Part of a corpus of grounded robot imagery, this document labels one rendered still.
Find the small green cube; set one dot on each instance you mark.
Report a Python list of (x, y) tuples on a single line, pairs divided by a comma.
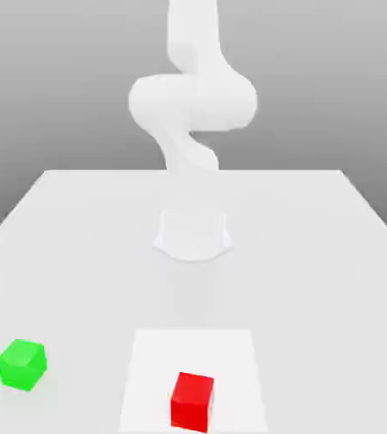
[(21, 365)]

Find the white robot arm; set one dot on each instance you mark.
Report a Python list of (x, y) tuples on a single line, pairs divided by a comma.
[(193, 101)]

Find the small red cube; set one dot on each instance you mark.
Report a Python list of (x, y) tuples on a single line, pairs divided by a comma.
[(191, 403)]

